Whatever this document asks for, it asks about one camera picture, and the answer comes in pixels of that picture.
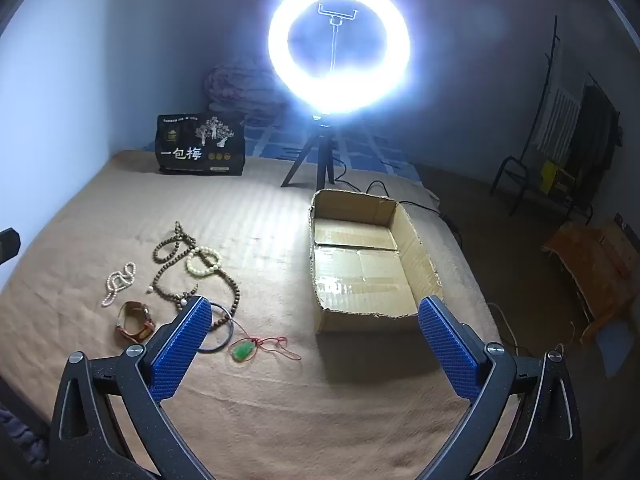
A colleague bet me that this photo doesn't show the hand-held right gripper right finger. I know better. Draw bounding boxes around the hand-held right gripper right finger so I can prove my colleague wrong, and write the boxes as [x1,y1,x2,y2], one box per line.
[417,295,583,480]

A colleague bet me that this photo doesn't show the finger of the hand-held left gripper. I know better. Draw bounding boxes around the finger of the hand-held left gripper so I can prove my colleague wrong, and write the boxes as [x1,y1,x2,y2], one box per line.
[0,228,21,264]

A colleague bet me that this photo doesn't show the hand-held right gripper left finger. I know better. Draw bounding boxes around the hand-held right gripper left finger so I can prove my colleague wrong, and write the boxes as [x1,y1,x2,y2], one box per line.
[49,295,213,480]

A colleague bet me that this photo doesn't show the red strap wristwatch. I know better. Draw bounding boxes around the red strap wristwatch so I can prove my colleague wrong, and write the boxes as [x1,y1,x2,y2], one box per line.
[115,301,157,345]

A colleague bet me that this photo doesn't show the dark bangle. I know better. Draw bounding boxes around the dark bangle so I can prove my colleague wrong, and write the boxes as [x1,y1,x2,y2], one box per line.
[197,301,235,352]

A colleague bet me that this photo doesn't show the green pendant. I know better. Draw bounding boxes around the green pendant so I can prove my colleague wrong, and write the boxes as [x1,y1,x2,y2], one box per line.
[227,317,302,362]

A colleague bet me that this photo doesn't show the cream bead bracelet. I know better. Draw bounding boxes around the cream bead bracelet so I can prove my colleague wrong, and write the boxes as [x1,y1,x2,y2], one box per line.
[186,245,223,277]

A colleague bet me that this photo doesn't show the white pearl necklace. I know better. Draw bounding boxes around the white pearl necklace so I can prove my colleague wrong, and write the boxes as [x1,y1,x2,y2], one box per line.
[101,261,137,308]

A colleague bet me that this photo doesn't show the brown wooden bead necklace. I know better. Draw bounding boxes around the brown wooden bead necklace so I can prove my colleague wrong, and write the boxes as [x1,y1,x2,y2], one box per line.
[147,221,241,332]

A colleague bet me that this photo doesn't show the orange cardboard box on floor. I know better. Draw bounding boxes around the orange cardboard box on floor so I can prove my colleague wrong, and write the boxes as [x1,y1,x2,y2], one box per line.
[542,220,640,346]

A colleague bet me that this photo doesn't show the grey fuzzy cloth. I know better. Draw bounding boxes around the grey fuzzy cloth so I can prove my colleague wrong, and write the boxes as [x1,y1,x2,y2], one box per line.
[0,405,51,466]

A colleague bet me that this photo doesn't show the black metal chair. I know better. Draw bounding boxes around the black metal chair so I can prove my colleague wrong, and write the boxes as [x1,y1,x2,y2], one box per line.
[490,155,596,223]

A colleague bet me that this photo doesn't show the black printed bag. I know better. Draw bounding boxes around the black printed bag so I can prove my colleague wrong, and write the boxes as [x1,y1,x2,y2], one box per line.
[156,112,246,177]

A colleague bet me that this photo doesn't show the yellow box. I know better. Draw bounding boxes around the yellow box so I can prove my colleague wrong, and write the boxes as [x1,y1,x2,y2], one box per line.
[540,160,576,196]

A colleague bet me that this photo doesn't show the blue patterned mat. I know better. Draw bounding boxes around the blue patterned mat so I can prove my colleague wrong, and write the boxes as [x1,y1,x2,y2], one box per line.
[145,110,421,181]

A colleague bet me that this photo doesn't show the black tripod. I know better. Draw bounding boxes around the black tripod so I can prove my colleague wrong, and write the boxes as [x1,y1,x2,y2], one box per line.
[280,112,366,189]

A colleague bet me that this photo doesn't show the white radiator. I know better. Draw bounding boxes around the white radiator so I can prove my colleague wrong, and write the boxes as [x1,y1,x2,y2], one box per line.
[532,85,583,161]

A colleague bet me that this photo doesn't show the rolled quilt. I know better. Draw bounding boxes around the rolled quilt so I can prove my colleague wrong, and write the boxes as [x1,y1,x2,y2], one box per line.
[202,62,286,116]

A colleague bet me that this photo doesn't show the hanging dark clothes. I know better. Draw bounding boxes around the hanging dark clothes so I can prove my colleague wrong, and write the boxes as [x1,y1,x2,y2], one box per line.
[575,75,626,196]

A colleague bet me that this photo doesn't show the coat rack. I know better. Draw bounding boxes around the coat rack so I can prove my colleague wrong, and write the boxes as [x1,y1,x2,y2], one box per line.
[530,15,566,161]

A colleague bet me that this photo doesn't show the phone holder clamp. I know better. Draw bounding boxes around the phone holder clamp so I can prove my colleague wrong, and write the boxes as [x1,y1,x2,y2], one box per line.
[317,2,359,77]

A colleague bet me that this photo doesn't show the white cable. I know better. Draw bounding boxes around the white cable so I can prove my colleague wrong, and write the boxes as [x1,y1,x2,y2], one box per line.
[487,302,576,356]

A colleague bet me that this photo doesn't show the black cable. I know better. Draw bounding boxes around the black cable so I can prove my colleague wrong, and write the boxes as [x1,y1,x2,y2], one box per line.
[332,157,461,231]

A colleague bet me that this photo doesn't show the ring light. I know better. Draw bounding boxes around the ring light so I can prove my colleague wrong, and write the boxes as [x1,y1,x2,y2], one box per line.
[267,0,413,116]

